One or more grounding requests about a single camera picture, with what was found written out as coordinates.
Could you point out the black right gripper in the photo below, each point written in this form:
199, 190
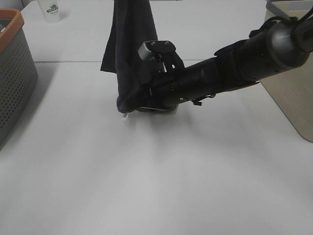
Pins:
163, 93

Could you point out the grey basket with orange rim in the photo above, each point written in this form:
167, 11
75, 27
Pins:
18, 74

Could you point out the beige bin with grey rim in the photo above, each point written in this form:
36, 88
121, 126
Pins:
293, 90

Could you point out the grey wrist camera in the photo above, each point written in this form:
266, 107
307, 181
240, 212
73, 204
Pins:
150, 49

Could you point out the white paper cup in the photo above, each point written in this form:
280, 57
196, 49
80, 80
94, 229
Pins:
50, 10

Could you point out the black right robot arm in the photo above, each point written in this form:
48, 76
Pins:
279, 45

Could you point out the dark grey towel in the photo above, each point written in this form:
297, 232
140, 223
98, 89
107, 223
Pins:
132, 24

